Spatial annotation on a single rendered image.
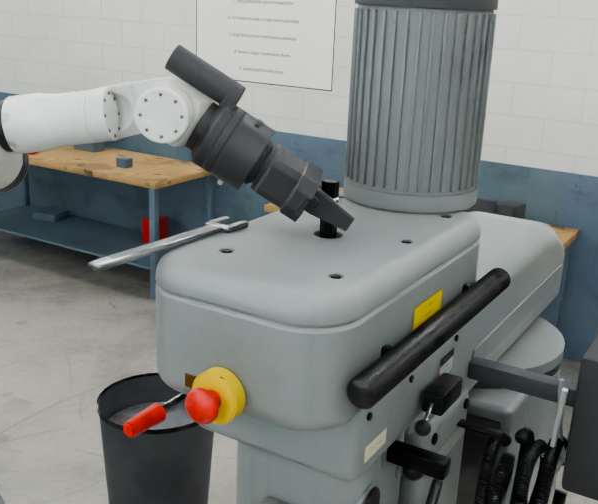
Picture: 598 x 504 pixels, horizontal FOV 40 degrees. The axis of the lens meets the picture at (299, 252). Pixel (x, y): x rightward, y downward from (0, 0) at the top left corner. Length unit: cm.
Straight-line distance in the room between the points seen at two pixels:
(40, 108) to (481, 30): 58
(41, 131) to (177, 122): 18
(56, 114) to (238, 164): 23
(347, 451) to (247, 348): 19
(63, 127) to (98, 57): 610
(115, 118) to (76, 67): 627
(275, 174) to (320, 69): 489
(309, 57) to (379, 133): 475
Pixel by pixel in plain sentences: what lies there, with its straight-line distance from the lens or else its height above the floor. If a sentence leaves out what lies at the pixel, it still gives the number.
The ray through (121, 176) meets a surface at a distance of 598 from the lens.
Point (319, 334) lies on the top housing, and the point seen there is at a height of 185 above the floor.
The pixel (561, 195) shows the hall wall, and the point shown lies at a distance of 531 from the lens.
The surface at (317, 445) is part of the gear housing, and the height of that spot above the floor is 167.
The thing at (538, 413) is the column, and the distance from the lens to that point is 159.
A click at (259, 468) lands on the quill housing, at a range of 111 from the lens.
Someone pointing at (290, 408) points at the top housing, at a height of 177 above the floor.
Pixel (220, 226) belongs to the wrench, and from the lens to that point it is 103.
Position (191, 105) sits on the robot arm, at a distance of 99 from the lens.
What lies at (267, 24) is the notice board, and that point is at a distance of 608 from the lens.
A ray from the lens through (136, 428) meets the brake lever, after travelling 96.
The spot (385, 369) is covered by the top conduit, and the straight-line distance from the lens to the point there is 88.
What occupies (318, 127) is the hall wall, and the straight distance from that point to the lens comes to 591.
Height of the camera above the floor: 218
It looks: 18 degrees down
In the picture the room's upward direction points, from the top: 3 degrees clockwise
